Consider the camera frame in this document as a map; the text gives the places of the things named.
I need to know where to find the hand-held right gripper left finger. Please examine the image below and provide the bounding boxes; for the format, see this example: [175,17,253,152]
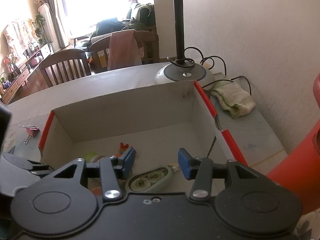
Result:
[41,147,137,203]

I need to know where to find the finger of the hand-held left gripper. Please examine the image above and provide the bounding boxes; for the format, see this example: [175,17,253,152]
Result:
[26,159,55,180]

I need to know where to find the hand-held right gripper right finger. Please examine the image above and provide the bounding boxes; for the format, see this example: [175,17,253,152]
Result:
[177,148,269,202]

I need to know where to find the orange keychain toy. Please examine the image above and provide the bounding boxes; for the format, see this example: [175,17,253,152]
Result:
[115,142,129,158]

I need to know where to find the green correction tape dispenser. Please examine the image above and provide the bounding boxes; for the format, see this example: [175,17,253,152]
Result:
[125,165,178,193]

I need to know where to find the red binder clip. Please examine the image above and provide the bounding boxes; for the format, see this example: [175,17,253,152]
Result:
[19,124,40,145]

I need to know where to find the red cardboard box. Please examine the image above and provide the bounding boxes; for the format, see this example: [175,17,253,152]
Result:
[38,80,250,195]

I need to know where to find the white green rag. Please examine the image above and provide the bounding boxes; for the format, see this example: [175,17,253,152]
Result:
[210,80,257,119]

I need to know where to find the wooden television cabinet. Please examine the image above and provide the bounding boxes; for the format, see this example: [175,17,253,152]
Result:
[0,42,53,105]

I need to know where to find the red water bottle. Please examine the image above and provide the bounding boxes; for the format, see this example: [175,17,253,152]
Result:
[266,72,320,215]

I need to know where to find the pink cloth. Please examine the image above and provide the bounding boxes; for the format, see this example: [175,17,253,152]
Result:
[107,29,142,70]

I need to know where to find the dark wooden chair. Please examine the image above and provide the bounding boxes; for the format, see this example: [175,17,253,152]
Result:
[39,49,92,87]
[89,30,160,74]

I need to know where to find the sofa with clothes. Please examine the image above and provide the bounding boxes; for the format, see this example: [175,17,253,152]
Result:
[90,3,157,45]

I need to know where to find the floral cloth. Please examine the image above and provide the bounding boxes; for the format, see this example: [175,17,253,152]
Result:
[2,17,37,58]

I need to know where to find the grey desk lamp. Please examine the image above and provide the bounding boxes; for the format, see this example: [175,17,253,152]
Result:
[109,0,214,85]

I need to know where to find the green potted plant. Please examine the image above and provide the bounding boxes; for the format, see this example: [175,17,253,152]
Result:
[34,14,53,47]

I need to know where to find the white standing air conditioner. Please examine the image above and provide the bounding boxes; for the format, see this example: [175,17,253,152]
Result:
[38,2,60,53]

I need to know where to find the grey curtain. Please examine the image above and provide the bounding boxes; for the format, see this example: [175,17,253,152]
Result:
[44,0,67,50]

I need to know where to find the black lamp cable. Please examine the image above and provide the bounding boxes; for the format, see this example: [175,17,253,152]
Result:
[167,47,252,90]

